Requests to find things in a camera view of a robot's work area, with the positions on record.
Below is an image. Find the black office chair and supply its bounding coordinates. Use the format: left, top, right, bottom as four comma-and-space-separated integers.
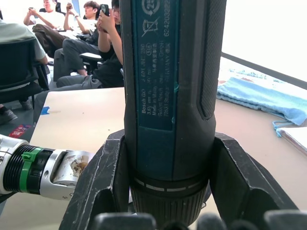
0, 39, 50, 111

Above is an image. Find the patterned white cloth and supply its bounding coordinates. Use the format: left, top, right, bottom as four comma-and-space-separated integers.
219, 68, 291, 83

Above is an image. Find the white chair writing tablet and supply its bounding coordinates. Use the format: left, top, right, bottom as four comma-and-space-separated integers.
79, 52, 103, 61

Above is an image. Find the person in grey-green shirt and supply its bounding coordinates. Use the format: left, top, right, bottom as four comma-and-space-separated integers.
0, 20, 48, 125

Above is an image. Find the black smartphone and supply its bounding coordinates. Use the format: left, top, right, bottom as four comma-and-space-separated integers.
99, 4, 111, 18

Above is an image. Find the light blue drawstring cloth bag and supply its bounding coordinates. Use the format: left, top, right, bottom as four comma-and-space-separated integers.
216, 76, 307, 138

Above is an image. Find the person in black shirt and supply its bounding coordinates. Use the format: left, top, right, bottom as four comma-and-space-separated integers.
56, 0, 125, 90

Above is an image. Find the person with grey trousers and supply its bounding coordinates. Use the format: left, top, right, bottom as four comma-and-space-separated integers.
53, 1, 101, 82

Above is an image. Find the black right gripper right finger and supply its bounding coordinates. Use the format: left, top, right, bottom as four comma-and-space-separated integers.
209, 133, 300, 224

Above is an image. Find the dark blue Bosch electric screwdriver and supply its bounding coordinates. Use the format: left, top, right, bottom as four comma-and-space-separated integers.
118, 0, 228, 218

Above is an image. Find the dark window frame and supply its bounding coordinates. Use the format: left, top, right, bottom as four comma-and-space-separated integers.
220, 51, 307, 91

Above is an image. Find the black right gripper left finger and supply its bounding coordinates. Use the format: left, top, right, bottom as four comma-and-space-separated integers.
59, 131, 133, 230

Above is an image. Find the white book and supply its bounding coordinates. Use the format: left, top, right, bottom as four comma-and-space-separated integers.
275, 126, 307, 157

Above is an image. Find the green cable tie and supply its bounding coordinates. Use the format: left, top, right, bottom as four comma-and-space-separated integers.
20, 147, 43, 194

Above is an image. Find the person in white shirt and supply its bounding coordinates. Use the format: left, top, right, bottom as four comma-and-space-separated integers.
23, 0, 70, 58

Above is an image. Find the red floor sticker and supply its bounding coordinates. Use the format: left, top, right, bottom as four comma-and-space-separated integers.
9, 124, 32, 138

